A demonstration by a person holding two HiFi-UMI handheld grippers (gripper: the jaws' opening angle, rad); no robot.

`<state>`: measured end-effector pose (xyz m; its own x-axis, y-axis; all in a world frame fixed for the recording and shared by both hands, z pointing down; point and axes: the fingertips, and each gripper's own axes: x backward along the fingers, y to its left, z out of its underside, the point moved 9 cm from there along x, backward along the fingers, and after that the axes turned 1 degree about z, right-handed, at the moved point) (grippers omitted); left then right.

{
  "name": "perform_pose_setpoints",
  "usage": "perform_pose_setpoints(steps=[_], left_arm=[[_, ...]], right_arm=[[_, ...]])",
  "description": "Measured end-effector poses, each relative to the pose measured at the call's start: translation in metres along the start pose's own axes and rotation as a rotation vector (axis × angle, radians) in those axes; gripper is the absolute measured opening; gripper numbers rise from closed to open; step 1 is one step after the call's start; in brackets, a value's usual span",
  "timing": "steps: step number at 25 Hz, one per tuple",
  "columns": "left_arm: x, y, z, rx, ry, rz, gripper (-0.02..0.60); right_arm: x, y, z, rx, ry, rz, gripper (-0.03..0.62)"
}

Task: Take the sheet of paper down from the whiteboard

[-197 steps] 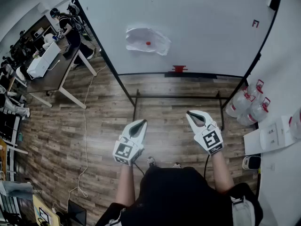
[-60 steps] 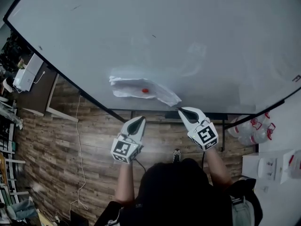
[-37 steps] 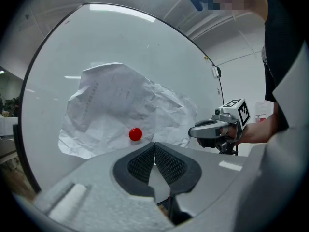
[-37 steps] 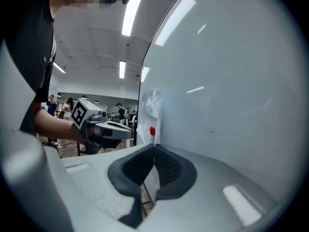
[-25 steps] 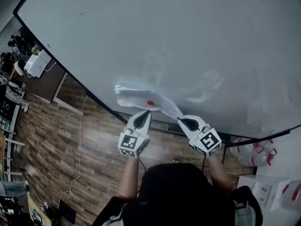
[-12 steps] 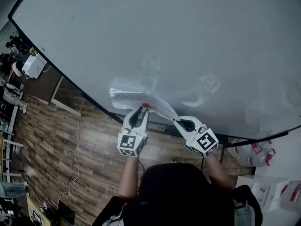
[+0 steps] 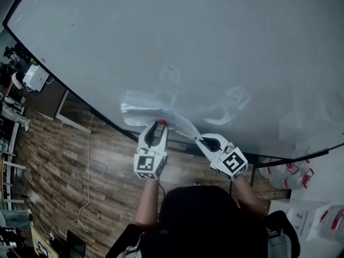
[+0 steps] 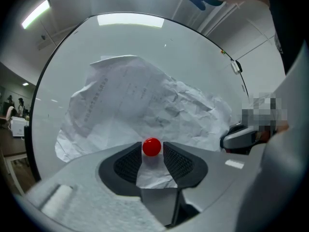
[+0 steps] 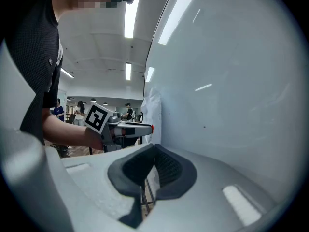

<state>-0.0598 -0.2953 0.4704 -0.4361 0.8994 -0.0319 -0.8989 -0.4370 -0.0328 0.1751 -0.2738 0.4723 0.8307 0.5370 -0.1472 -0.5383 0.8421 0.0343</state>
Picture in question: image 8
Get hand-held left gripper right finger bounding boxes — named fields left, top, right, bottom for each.
left=163, top=141, right=263, bottom=214

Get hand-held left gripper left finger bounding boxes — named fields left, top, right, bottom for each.
left=25, top=141, right=167, bottom=232

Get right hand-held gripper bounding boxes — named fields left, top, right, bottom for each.
left=220, top=92, right=288, bottom=155

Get clear plastic bag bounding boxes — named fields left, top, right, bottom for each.
left=55, top=54, right=232, bottom=189

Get round red magnet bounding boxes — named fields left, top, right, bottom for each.
left=142, top=137, right=162, bottom=157

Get black and white eraser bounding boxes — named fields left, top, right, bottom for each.
left=230, top=59, right=243, bottom=75

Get white printer box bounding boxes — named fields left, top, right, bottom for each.
left=11, top=116, right=30, bottom=137

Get dark wooden desk white legs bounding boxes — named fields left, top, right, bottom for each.
left=0, top=127, right=31, bottom=176

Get person's black clothing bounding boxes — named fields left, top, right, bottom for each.
left=262, top=0, right=309, bottom=74

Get long ceiling light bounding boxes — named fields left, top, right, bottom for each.
left=21, top=0, right=51, bottom=30

